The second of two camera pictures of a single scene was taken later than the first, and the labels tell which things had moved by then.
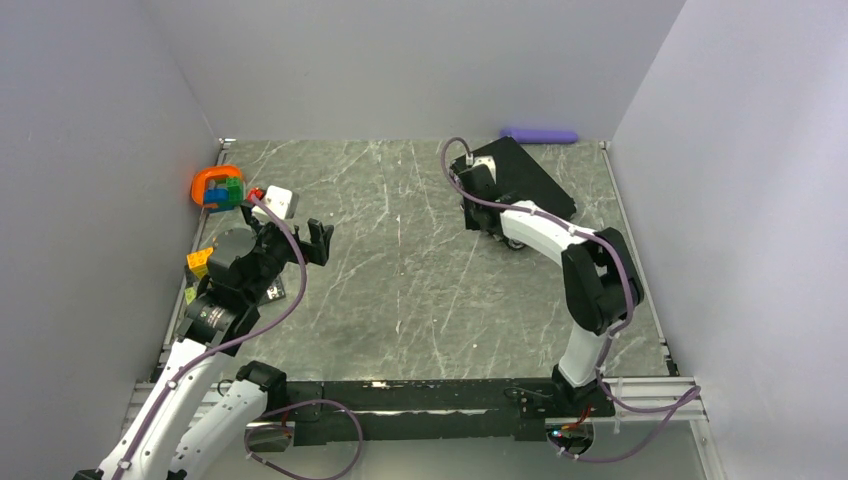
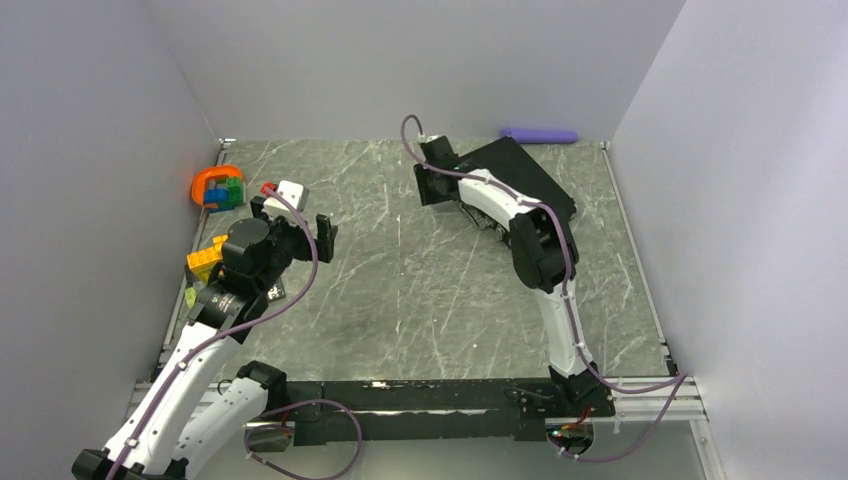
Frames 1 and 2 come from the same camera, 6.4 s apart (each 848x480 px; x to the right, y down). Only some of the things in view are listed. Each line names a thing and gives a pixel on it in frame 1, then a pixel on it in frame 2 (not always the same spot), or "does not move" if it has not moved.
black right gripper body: (471, 218) -> (429, 189)
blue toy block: (217, 195) does not move
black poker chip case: (520, 178) does not move
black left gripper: (316, 251) does not move
